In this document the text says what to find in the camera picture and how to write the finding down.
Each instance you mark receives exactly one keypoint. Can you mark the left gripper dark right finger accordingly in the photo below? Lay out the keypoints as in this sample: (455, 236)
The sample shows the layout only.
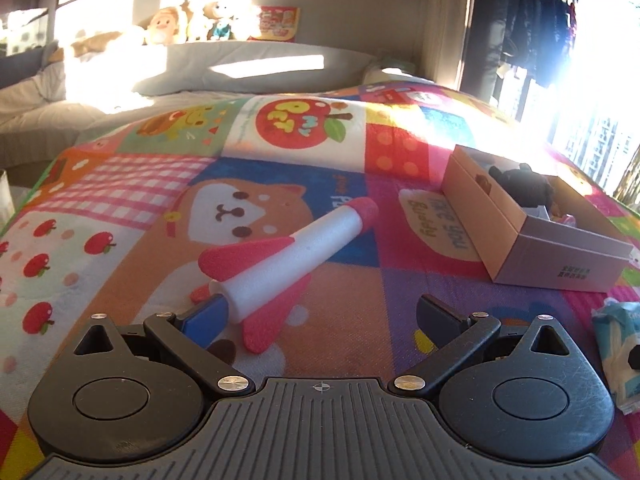
(440, 323)

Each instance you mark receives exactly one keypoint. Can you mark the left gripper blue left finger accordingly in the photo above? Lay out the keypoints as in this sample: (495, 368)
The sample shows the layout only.
(203, 323)

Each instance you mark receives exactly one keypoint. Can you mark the red white foam rocket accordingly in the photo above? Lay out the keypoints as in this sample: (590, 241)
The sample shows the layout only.
(263, 280)

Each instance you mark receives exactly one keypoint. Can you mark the white battery charger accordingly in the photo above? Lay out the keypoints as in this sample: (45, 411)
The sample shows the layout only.
(540, 212)

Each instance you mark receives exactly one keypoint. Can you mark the black plush toy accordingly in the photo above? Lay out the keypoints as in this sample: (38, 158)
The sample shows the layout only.
(524, 185)

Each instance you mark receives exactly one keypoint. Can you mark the blue wet wipes pack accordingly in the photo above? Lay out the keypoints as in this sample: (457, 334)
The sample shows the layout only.
(616, 326)

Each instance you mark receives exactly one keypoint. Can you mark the pink pig figurine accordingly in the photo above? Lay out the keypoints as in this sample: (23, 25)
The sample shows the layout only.
(566, 219)

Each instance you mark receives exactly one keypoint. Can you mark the colourful cartoon play mat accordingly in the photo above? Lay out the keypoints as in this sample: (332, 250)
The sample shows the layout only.
(116, 226)

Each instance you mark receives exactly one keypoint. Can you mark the open cardboard box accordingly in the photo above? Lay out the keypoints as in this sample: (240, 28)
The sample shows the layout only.
(518, 248)

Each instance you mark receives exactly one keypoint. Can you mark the grey sofa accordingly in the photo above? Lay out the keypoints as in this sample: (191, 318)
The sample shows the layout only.
(47, 107)

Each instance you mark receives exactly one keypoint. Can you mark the yellow duck plush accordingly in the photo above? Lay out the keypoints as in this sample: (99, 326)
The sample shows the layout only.
(167, 27)

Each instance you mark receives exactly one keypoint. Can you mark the red greeting card box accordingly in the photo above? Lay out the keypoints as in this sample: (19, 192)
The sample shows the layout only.
(277, 23)

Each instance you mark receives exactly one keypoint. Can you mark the white bear plush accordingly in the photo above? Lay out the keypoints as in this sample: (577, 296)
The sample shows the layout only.
(220, 15)

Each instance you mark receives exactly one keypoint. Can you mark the hanging dark clothes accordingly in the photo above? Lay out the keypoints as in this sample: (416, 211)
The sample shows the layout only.
(539, 37)

